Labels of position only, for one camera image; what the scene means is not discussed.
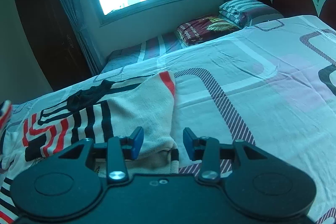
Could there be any striped knit child sweater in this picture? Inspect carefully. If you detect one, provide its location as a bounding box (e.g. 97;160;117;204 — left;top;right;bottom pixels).
1;71;179;223

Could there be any patterned bed sheet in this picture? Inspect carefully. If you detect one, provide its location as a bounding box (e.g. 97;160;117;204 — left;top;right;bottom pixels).
0;14;336;224

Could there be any red yellow folded blanket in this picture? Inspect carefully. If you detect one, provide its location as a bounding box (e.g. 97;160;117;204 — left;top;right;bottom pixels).
177;15;240;46

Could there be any dark wooden door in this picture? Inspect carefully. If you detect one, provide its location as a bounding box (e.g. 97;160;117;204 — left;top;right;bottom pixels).
15;0;92;91

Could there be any striped grey pillow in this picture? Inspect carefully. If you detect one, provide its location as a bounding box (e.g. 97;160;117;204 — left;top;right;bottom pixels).
219;0;283;28

